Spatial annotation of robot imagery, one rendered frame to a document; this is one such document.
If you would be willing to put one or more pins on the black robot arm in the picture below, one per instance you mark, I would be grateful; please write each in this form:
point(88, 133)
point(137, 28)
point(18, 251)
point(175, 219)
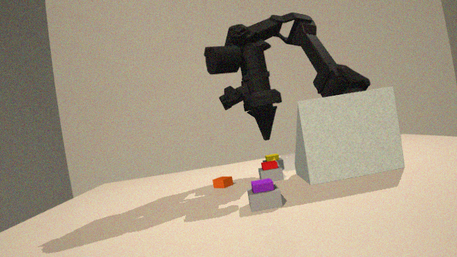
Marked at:
point(244, 48)

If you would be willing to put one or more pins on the purple button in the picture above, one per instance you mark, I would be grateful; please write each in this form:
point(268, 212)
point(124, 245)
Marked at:
point(264, 195)

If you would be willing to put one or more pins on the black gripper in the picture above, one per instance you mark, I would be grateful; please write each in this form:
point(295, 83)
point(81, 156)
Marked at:
point(260, 103)

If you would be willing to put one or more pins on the red button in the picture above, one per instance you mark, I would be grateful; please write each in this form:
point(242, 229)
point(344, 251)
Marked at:
point(270, 170)

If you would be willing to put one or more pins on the orange block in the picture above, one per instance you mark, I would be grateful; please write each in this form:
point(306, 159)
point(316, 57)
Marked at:
point(222, 182)

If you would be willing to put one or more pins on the yellow button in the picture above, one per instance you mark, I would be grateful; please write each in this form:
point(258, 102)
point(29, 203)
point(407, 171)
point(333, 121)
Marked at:
point(275, 157)

